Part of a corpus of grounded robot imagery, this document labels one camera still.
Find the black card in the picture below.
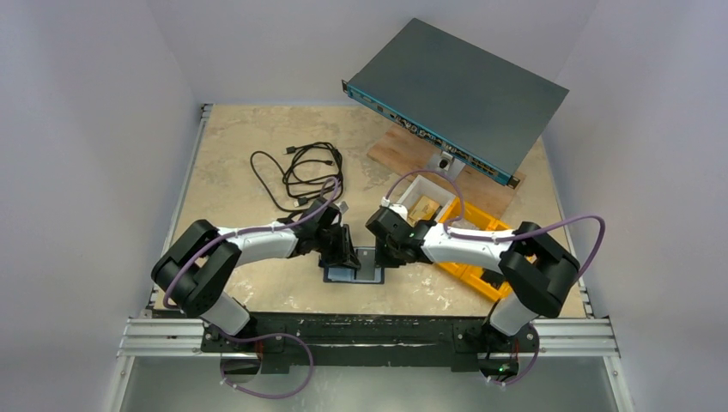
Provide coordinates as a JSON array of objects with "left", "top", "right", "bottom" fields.
[{"left": 355, "top": 247, "right": 378, "bottom": 276}]

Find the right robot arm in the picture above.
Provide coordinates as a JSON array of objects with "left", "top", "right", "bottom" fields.
[{"left": 366, "top": 206, "right": 582, "bottom": 336}]

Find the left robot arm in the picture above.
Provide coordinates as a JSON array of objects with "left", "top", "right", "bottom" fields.
[{"left": 150, "top": 197, "right": 361, "bottom": 336}]

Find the gold cards stack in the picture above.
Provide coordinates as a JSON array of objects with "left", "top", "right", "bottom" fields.
[{"left": 406, "top": 196, "right": 441, "bottom": 226}]

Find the white plastic bin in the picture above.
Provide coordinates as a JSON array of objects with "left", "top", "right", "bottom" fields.
[{"left": 396, "top": 176, "right": 455, "bottom": 221}]

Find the yellow plastic bin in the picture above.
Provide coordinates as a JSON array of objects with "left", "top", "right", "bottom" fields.
[{"left": 437, "top": 203, "right": 512, "bottom": 302}]

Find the wooden board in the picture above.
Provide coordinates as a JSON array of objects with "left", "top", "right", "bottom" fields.
[{"left": 367, "top": 125, "right": 525, "bottom": 218}]

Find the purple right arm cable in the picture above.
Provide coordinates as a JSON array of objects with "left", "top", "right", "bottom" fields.
[{"left": 380, "top": 169, "right": 607, "bottom": 282}]

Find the black coiled cable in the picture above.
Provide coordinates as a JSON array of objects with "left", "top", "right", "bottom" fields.
[{"left": 249, "top": 141, "right": 345, "bottom": 213}]

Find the metal stand bracket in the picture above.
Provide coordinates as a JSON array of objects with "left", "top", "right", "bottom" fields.
[{"left": 428, "top": 151, "right": 465, "bottom": 180}]

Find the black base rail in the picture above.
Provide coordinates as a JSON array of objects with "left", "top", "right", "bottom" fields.
[{"left": 201, "top": 312, "right": 540, "bottom": 378}]

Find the blue network switch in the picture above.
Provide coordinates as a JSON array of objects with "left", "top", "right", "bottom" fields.
[{"left": 342, "top": 18, "right": 569, "bottom": 188}]

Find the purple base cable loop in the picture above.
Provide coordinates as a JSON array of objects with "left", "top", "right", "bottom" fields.
[{"left": 218, "top": 332, "right": 315, "bottom": 400}]

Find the aluminium table frame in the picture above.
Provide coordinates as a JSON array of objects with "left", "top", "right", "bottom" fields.
[{"left": 102, "top": 102, "right": 635, "bottom": 412}]

